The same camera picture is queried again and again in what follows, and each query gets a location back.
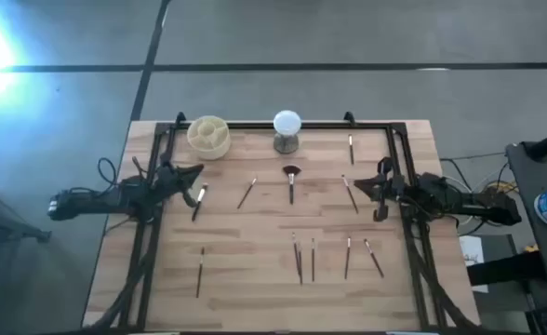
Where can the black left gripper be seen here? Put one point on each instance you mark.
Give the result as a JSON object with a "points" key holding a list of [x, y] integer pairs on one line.
{"points": [[171, 180]]}

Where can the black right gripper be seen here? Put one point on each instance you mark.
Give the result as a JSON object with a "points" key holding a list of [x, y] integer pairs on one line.
{"points": [[387, 187]]}

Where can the thick white-bristle makeup brush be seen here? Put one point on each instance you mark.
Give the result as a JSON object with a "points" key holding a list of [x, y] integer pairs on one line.
{"points": [[200, 201]]}

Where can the dark fan makeup brush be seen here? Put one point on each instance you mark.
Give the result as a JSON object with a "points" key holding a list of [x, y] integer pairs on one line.
{"points": [[291, 186]]}

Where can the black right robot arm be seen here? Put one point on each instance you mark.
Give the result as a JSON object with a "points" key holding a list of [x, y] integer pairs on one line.
{"points": [[464, 205]]}

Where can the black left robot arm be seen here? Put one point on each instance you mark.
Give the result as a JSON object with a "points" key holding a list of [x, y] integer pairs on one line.
{"points": [[92, 203]]}

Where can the beige round divided container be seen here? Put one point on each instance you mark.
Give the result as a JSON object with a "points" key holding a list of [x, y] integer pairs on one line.
{"points": [[208, 150]]}

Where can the white globe table lamp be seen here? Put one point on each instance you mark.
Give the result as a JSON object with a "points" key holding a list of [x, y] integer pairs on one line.
{"points": [[287, 122]]}

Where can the white paper sheet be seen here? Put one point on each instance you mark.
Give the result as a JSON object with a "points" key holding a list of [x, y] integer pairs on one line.
{"points": [[471, 251]]}

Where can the black equipment cart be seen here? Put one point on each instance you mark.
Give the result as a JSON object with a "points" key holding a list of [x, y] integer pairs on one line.
{"points": [[534, 177]]}

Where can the small yellow tool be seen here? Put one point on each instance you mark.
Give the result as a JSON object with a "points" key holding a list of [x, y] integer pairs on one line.
{"points": [[530, 249]]}

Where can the dark metal stand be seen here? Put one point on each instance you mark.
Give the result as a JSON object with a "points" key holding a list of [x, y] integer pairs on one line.
{"points": [[4, 224]]}

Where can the black frame clamp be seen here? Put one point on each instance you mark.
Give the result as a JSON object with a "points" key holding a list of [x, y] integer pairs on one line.
{"points": [[180, 117], [349, 117]]}

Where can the black metal table frame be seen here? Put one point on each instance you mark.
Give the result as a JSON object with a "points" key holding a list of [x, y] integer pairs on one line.
{"points": [[338, 125]]}

